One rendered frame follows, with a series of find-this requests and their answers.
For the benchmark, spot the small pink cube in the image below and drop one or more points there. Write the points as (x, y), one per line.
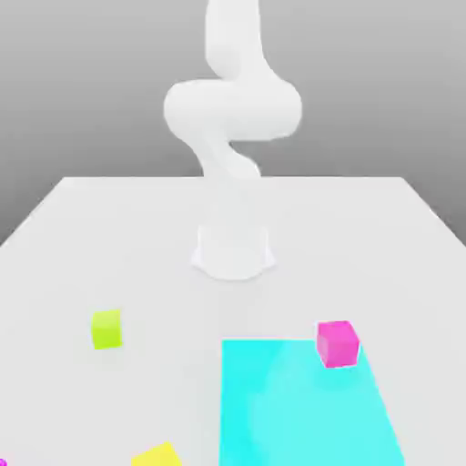
(337, 345)

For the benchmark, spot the small lime green cube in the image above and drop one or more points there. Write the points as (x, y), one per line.
(106, 330)

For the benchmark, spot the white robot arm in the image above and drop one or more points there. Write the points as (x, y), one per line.
(233, 109)

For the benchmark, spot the large cyan box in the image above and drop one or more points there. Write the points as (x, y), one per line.
(302, 411)

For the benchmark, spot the small yellow cube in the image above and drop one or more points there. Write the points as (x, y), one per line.
(157, 457)

